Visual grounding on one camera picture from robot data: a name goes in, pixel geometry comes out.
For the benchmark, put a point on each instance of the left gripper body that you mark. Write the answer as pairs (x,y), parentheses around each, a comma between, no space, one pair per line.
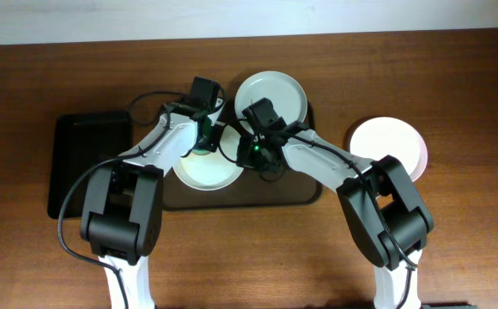
(212,139)

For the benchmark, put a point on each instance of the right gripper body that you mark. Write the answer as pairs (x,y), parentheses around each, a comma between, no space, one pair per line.
(251,155)

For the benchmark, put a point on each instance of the white plate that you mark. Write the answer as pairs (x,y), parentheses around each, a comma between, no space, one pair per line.
(286,94)
(215,170)
(381,136)

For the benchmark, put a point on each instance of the green dish sponge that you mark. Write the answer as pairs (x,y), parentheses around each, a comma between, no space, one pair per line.
(200,151)

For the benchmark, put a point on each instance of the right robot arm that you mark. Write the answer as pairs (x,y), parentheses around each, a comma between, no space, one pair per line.
(387,217)

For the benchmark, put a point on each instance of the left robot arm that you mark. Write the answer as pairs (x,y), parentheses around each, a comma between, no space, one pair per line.
(122,211)

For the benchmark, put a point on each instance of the brown plastic serving tray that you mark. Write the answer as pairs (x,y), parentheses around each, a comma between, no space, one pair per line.
(250,190)

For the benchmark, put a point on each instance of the black rectangular sponge tray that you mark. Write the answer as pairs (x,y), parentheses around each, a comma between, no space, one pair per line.
(81,141)

